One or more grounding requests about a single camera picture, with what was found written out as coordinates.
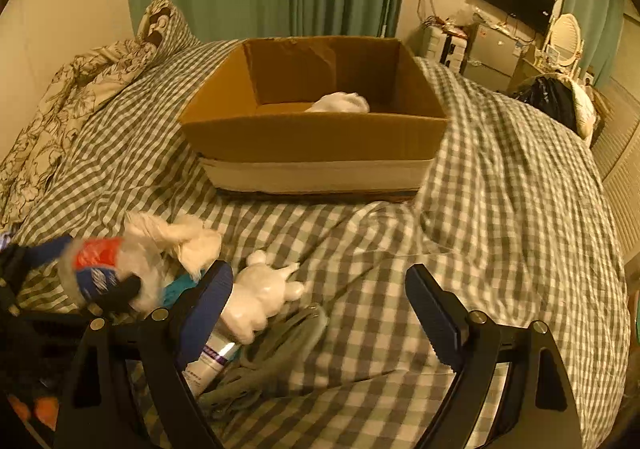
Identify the plastic bottle red blue label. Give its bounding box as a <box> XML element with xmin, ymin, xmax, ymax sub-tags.
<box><xmin>56</xmin><ymin>235</ymin><xmax>162</xmax><ymax>313</ymax></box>

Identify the teal plastic packet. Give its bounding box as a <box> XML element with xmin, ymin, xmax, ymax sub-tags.
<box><xmin>160</xmin><ymin>273</ymin><xmax>198</xmax><ymax>308</ymax></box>

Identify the white purple cream tube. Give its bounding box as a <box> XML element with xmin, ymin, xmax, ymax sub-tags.
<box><xmin>182</xmin><ymin>328</ymin><xmax>240</xmax><ymax>398</ymax></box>

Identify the white tissue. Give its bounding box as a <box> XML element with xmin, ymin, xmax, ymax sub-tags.
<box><xmin>125</xmin><ymin>212</ymin><xmax>222</xmax><ymax>282</ymax></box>

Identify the grey sock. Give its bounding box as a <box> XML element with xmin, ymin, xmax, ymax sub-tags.
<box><xmin>198</xmin><ymin>303</ymin><xmax>328</xmax><ymax>419</ymax></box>

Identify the white figurine toy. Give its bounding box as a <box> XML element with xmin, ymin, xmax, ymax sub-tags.
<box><xmin>220</xmin><ymin>250</ymin><xmax>305</xmax><ymax>345</ymax></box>

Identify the white sock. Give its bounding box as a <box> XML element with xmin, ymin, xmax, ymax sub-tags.
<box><xmin>307</xmin><ymin>91</ymin><xmax>370</xmax><ymax>114</ymax></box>

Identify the grey checkered duvet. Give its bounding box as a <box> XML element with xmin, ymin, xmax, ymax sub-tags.
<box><xmin>15</xmin><ymin>42</ymin><xmax>629</xmax><ymax>448</ymax></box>

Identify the checkered pillow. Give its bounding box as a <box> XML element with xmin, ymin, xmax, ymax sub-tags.
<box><xmin>136</xmin><ymin>0</ymin><xmax>201</xmax><ymax>66</ymax></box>

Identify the brown cardboard box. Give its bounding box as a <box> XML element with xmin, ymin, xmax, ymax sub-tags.
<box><xmin>180</xmin><ymin>36</ymin><xmax>448</xmax><ymax>200</ymax></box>

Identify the black bag on chair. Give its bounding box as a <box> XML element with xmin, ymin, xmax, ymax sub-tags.
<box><xmin>509</xmin><ymin>75</ymin><xmax>578</xmax><ymax>134</ymax></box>

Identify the grey cabinet under television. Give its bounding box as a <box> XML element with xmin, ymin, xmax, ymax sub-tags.
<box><xmin>461</xmin><ymin>23</ymin><xmax>529</xmax><ymax>92</ymax></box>

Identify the white oval vanity mirror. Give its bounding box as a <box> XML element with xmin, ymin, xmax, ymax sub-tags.
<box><xmin>548</xmin><ymin>13</ymin><xmax>584</xmax><ymax>66</ymax></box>

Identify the white drawer unit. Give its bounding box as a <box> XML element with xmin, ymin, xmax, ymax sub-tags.
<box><xmin>419</xmin><ymin>25</ymin><xmax>468</xmax><ymax>73</ymax></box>

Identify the green curtain right side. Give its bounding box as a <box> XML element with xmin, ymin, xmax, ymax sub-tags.
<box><xmin>562</xmin><ymin>0</ymin><xmax>624</xmax><ymax>88</ymax></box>

